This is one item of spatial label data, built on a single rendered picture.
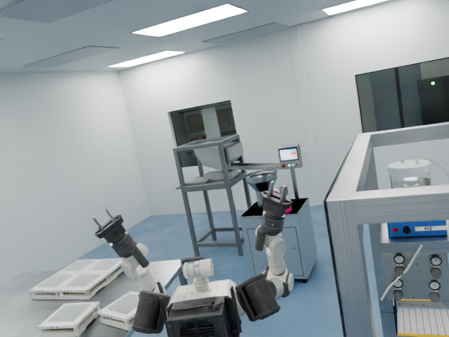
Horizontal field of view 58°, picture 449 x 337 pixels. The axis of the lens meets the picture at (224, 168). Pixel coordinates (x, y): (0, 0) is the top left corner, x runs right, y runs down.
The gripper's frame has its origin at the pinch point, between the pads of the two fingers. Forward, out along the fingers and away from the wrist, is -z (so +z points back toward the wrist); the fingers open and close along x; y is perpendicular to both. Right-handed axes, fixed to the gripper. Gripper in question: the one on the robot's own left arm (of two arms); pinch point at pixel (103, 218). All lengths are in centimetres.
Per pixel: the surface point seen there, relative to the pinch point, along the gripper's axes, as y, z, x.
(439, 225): 73, 51, 92
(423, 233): 69, 53, 87
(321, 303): -97, 231, 103
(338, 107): -316, 203, 368
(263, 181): -185, 144, 146
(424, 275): 73, 64, 78
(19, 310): -115, 61, -79
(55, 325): -57, 56, -55
